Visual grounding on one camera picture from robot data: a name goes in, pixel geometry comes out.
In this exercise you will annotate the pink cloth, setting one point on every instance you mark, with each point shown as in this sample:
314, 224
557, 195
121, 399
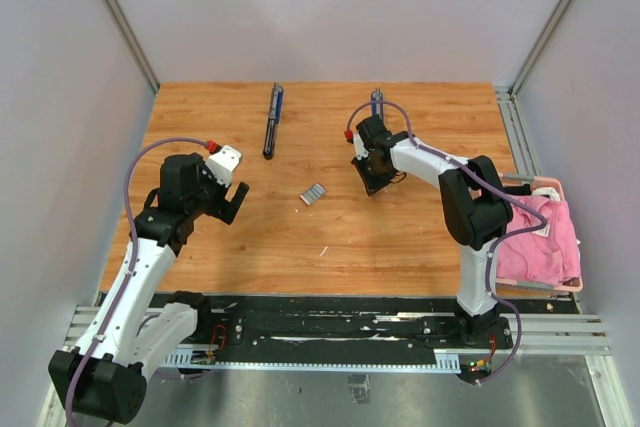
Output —
550, 255

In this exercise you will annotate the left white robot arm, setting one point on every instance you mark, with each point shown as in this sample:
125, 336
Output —
106, 373

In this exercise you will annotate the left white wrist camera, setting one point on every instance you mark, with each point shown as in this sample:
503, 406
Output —
223, 163

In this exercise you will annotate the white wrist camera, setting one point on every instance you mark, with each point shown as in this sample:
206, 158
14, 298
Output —
361, 151
223, 163

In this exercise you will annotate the grey cable duct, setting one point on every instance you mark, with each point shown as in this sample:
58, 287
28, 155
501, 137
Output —
435, 363

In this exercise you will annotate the silver staple strip block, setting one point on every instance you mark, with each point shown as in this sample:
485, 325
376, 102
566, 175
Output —
312, 194

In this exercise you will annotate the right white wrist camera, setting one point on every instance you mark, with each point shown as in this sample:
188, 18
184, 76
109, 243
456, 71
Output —
361, 151

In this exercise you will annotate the blue stapler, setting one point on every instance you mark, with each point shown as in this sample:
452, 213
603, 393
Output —
273, 119
377, 103

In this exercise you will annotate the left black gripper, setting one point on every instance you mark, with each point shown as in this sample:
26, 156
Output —
222, 209

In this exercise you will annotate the pink plastic basket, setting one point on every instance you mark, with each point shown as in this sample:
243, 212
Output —
520, 185

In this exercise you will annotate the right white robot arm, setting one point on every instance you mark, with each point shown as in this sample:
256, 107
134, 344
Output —
475, 210

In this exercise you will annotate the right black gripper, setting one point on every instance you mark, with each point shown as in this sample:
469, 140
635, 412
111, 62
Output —
371, 185

